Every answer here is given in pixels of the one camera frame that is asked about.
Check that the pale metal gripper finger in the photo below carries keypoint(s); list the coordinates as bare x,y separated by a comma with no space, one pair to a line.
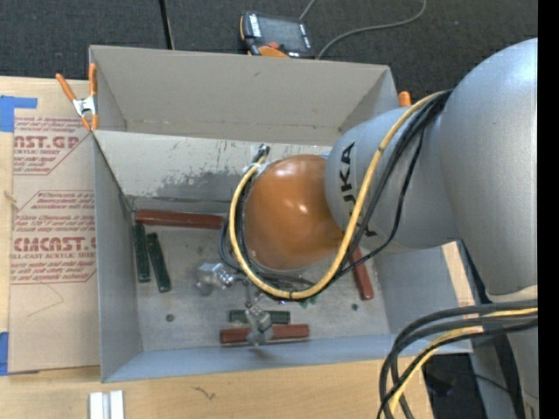
261,325
214,275

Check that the red-brown flat block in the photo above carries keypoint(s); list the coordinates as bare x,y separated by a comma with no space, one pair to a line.
363,279
290,331
179,219

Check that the grey metal bin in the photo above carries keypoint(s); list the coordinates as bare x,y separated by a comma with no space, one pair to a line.
183,304

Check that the brown cardboard board red print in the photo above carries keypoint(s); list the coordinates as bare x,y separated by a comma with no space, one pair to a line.
52,312

